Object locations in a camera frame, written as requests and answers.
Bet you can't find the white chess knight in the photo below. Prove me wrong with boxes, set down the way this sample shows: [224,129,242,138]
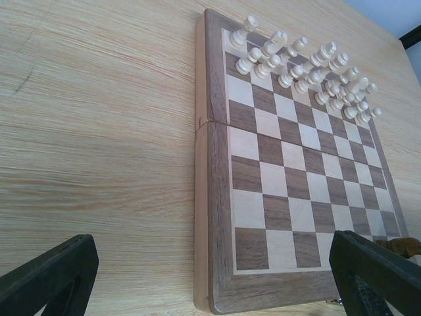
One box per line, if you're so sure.
[345,77,369,101]
[261,30,287,60]

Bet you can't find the white chess king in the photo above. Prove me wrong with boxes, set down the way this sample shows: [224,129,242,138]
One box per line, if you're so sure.
[322,53,349,77]

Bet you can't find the dark chess piece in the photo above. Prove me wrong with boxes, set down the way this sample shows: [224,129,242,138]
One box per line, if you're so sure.
[375,237,420,259]

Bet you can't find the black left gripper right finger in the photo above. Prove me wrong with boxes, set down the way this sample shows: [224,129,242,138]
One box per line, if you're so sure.
[329,230,420,315]

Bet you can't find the white chess queen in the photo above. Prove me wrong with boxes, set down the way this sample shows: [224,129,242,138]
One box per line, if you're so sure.
[302,42,337,73]

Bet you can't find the wooden chess board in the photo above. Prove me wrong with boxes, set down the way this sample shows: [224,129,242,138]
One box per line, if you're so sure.
[193,9,408,314]

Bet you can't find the white chess bishop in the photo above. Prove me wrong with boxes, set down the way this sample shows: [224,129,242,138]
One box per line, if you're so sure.
[280,36,309,65]
[337,66,360,86]

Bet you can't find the white chess rook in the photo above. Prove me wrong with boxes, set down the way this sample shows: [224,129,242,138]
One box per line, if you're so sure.
[359,83,378,101]
[230,14,259,49]

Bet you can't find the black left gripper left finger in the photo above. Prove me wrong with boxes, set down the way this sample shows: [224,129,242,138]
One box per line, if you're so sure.
[1,234,99,315]

